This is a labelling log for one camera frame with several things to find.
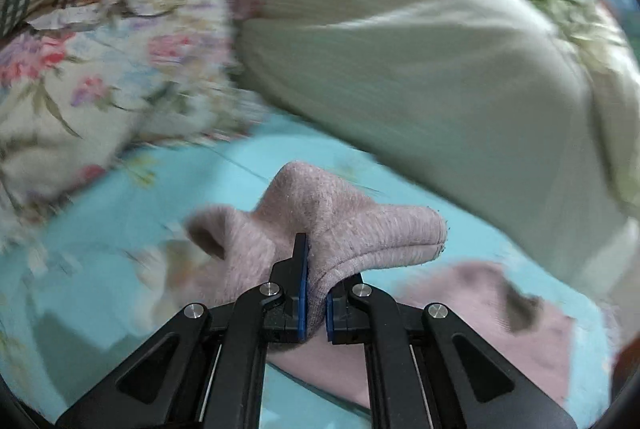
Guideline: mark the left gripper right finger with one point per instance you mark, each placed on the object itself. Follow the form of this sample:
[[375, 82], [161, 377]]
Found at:
[[357, 312]]

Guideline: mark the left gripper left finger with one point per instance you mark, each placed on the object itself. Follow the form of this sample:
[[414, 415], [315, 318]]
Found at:
[[278, 308]]

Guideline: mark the mauve fuzzy sweater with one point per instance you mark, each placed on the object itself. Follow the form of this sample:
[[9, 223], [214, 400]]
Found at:
[[348, 233]]

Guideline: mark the blue floral bed sheet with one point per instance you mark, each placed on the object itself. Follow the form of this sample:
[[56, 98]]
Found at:
[[68, 296]]

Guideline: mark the green striped pillow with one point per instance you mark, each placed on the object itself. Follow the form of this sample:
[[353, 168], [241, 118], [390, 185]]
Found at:
[[473, 99]]

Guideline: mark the pink floral quilt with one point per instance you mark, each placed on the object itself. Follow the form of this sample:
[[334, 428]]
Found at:
[[81, 85]]

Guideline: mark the green floral pillow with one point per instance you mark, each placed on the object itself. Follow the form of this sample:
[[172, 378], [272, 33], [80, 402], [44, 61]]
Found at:
[[602, 49]]

